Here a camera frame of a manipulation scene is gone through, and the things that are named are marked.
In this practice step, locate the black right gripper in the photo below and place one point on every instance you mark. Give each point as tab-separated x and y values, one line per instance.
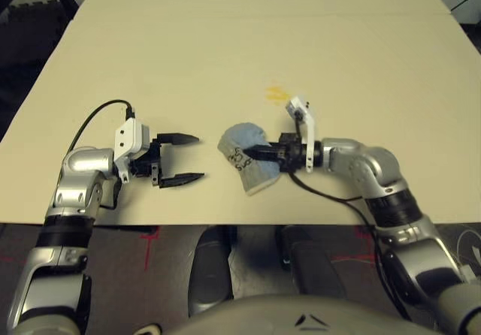
291	154

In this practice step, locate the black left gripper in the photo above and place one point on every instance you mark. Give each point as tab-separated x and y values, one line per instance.
146	162

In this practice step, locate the grey blue rag with writing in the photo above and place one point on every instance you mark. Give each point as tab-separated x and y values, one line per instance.
244	132

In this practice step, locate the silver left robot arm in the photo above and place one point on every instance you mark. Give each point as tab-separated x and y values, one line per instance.
80	162

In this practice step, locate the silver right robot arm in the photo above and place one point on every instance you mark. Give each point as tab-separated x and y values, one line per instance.
376	162

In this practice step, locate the large yellow liquid spill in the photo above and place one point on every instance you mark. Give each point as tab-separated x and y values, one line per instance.
274	94

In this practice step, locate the dark grey robot left leg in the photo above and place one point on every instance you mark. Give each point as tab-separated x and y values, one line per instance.
210	267

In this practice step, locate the dark grey robot leg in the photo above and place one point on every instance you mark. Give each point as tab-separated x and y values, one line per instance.
210	267
312	263

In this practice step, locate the dark grey robot right leg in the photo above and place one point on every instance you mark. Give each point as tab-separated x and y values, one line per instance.
312	263

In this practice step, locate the light grey robot torso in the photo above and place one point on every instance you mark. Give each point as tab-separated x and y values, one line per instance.
263	316

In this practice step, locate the black foam floor mat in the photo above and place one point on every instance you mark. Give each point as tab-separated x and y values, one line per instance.
30	31

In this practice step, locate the black stand leg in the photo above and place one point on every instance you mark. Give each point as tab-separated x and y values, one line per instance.
466	1

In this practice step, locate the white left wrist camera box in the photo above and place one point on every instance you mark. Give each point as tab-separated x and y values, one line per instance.
129	136

